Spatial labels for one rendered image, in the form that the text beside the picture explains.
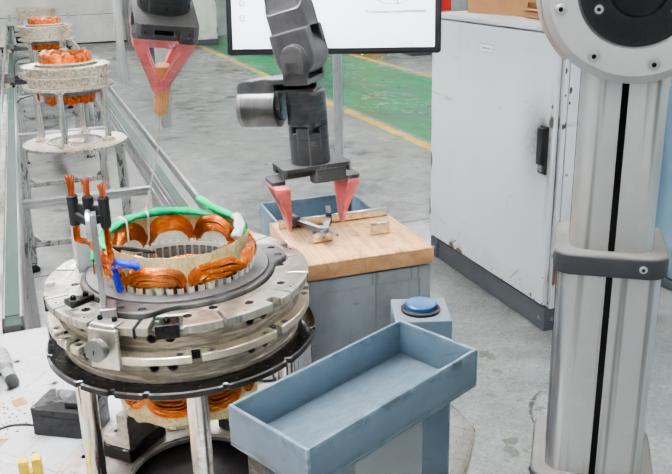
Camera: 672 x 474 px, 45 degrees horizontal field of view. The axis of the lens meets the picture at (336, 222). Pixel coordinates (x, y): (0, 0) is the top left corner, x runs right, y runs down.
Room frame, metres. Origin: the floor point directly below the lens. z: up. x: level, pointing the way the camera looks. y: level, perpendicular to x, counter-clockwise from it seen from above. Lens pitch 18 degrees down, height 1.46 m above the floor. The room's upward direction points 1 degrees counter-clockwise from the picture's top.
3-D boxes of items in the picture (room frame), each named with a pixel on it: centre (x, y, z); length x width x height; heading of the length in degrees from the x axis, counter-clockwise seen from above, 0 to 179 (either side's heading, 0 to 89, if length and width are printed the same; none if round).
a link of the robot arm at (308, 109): (1.14, 0.04, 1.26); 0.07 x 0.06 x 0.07; 74
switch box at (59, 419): (1.08, 0.41, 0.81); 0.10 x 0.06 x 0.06; 78
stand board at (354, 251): (1.13, -0.02, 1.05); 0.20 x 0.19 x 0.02; 19
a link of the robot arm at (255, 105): (1.15, 0.08, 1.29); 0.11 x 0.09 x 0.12; 74
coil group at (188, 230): (1.00, 0.22, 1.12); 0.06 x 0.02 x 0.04; 113
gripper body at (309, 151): (1.14, 0.04, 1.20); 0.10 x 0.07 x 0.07; 109
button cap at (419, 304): (0.93, -0.10, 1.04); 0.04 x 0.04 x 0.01
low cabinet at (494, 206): (3.46, -0.88, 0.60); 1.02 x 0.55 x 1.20; 21
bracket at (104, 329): (0.78, 0.25, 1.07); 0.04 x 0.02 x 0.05; 71
